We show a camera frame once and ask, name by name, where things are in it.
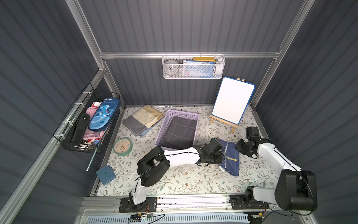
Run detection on white wire wall basket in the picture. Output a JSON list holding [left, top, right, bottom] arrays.
[[162, 55, 226, 79]]

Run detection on purple plastic basket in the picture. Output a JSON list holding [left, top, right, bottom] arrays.
[[155, 109, 200, 150]]

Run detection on green round clock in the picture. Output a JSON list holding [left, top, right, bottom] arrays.
[[113, 137, 133, 156]]

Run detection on navy blue pillowcase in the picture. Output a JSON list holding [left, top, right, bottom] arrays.
[[219, 139, 240, 176]]

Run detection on blue shark pencil case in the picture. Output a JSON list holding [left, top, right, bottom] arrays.
[[88, 97, 121, 132]]

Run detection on black handle tool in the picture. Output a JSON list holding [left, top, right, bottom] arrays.
[[70, 113, 90, 146]]

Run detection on pink pouch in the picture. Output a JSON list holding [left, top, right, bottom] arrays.
[[82, 101, 104, 144]]

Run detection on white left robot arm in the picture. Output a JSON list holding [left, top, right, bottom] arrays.
[[129, 138, 225, 206]]

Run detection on blue framed whiteboard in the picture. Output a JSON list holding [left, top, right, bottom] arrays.
[[212, 76, 256, 125]]

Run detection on dark grey checked pillowcase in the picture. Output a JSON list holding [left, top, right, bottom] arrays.
[[159, 116, 197, 150]]

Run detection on blue white packet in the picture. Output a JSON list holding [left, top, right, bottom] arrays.
[[183, 60, 216, 78]]

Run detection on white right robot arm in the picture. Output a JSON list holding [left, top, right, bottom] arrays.
[[235, 127, 318, 213]]

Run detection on white tape roll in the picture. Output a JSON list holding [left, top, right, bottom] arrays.
[[164, 60, 179, 76]]

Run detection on black wire wall basket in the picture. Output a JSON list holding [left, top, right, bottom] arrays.
[[54, 87, 122, 154]]

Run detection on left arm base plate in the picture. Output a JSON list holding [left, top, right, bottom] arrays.
[[118, 197, 158, 213]]

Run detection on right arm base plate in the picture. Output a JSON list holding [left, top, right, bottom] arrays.
[[229, 194, 269, 211]]

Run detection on beige grey pillowcase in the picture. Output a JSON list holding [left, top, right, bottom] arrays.
[[123, 105, 165, 136]]

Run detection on yellow box in basket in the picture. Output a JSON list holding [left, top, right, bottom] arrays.
[[193, 57, 216, 63]]

